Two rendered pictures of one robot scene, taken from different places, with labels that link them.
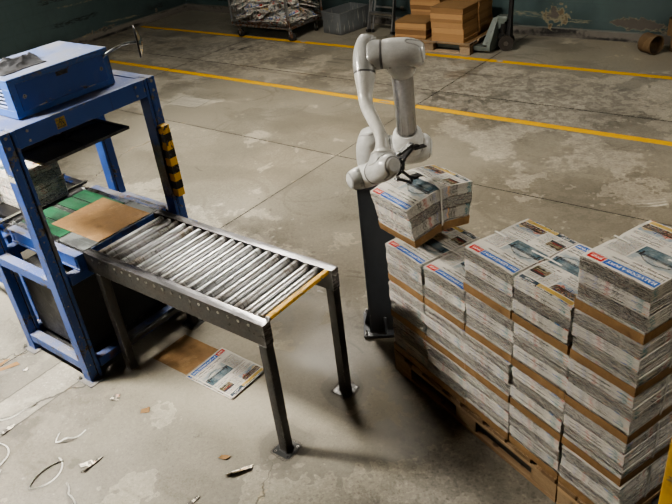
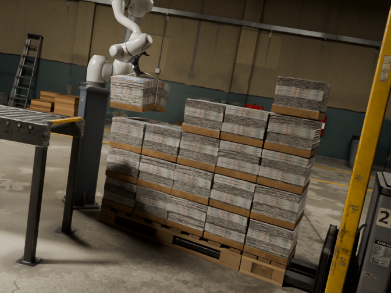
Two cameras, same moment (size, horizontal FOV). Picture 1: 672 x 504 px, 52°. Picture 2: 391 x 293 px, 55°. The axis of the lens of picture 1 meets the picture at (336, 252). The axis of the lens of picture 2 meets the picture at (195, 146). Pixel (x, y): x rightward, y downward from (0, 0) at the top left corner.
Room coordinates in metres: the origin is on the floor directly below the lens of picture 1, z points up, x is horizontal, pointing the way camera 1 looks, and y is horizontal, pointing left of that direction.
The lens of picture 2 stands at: (0.39, 0.93, 1.10)
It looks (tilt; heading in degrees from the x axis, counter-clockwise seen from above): 8 degrees down; 323
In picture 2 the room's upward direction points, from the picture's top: 10 degrees clockwise
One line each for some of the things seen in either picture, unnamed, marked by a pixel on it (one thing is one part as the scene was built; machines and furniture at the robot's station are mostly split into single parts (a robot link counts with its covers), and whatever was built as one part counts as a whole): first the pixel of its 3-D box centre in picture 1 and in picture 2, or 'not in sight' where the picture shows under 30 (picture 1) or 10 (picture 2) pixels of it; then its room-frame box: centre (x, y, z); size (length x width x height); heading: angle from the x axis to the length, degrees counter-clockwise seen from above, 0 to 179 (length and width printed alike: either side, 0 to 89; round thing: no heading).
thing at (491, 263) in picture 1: (519, 266); (212, 118); (2.47, -0.77, 0.95); 0.38 x 0.29 x 0.23; 119
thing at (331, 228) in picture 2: not in sight; (325, 258); (1.65, -1.23, 0.20); 0.62 x 0.05 x 0.30; 119
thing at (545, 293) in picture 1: (573, 296); (251, 125); (2.21, -0.91, 0.95); 0.38 x 0.29 x 0.23; 119
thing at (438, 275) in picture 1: (494, 347); (183, 185); (2.59, -0.70, 0.42); 1.17 x 0.39 x 0.83; 29
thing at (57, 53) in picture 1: (40, 77); not in sight; (3.77, 1.46, 1.65); 0.60 x 0.45 x 0.20; 139
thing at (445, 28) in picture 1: (443, 21); (60, 106); (9.40, -1.79, 0.28); 1.20 x 0.83 x 0.57; 49
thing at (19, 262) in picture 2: (286, 448); (28, 260); (2.50, 0.37, 0.01); 0.14 x 0.13 x 0.01; 139
